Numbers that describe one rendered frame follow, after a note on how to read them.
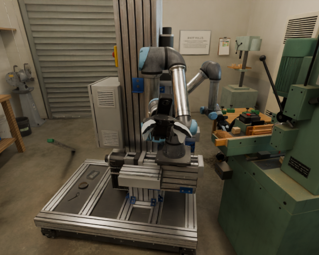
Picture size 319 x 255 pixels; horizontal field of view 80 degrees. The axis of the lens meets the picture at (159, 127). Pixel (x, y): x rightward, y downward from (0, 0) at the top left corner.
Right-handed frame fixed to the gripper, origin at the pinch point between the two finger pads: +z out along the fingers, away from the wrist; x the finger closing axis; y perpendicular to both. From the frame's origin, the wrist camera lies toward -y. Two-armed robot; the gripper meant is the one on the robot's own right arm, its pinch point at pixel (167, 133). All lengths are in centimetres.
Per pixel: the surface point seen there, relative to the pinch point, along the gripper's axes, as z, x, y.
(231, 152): -45, -52, 30
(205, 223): -65, -63, 116
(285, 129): -30, -67, 7
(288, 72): -49, -72, -20
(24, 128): -266, 189, 135
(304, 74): -41, -74, -20
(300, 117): -25, -66, -2
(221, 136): -56, -48, 25
